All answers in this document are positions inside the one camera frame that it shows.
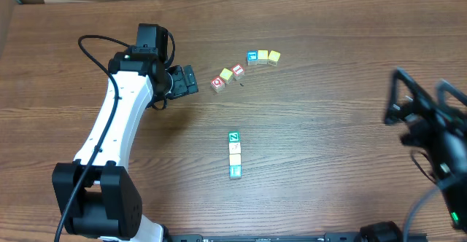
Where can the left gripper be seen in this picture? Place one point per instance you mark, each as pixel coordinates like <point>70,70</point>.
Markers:
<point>180,87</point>

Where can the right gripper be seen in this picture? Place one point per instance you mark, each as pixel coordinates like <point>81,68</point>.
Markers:
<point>433,120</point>

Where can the green letter Z block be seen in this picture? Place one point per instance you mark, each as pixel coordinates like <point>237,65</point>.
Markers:
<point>234,136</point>

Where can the white picture block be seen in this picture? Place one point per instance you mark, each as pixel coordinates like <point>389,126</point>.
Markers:
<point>234,148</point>

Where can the yellow block cluster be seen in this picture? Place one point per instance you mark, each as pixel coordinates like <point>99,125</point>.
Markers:
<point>227,76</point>
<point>235,159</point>

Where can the blue letter P block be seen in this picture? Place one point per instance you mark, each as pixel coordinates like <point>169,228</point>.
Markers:
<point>235,171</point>

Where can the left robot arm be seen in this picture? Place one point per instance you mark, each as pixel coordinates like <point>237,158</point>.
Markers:
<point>95,193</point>

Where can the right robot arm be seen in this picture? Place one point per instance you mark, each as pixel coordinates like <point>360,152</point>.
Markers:
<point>447,157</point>

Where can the red letter Q block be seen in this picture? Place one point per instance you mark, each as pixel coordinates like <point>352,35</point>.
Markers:
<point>217,84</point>

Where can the red letter I block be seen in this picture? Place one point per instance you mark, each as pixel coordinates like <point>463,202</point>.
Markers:
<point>238,71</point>

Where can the blue letter block top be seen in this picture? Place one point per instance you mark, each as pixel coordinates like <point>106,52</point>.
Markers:
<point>252,57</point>

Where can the yellow block top middle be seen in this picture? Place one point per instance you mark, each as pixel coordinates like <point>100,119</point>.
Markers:
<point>263,57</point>

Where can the yellow block top right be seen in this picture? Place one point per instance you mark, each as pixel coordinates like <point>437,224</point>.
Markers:
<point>273,58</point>

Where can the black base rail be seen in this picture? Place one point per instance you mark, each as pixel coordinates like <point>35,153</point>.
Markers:
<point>327,237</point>

